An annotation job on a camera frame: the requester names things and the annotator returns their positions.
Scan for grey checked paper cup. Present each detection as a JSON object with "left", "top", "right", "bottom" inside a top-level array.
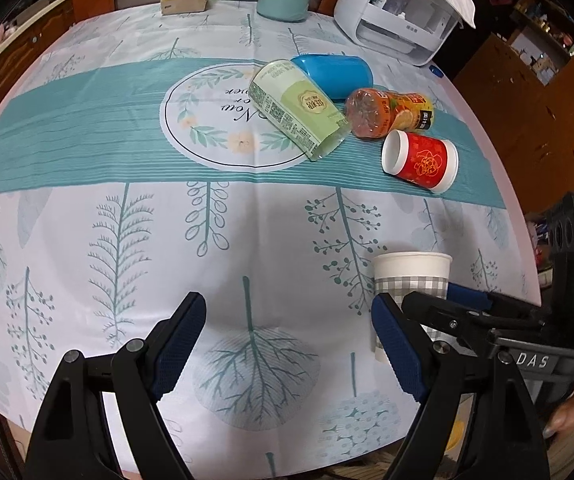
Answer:
[{"left": 370, "top": 250, "right": 454, "bottom": 363}]

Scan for red white paper cup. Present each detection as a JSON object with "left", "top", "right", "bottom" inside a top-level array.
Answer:
[{"left": 381, "top": 130, "right": 460, "bottom": 194}]

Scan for blue plastic cup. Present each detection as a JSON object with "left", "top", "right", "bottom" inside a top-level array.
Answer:
[{"left": 291, "top": 54, "right": 374, "bottom": 101}]

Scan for person's hand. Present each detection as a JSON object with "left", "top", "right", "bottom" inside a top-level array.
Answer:
[{"left": 543, "top": 392, "right": 574, "bottom": 439}]

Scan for orange juice bottle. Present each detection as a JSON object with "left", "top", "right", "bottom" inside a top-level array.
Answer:
[{"left": 345, "top": 88, "right": 435, "bottom": 140}]

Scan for patterned tablecloth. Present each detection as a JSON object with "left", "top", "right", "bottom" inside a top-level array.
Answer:
[{"left": 0, "top": 1, "right": 538, "bottom": 479}]

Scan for dark wooden shelf cabinet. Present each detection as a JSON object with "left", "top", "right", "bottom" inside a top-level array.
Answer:
[{"left": 455, "top": 0, "right": 574, "bottom": 212}]

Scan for small blue lid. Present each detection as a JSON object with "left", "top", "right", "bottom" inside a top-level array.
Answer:
[{"left": 429, "top": 65, "right": 444, "bottom": 78}]

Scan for white storage organizer box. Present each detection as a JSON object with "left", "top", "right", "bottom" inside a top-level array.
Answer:
[{"left": 334, "top": 0, "right": 462, "bottom": 66}]

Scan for wooden kitchen cabinets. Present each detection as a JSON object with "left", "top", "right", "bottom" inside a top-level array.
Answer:
[{"left": 0, "top": 0, "right": 74, "bottom": 103}]

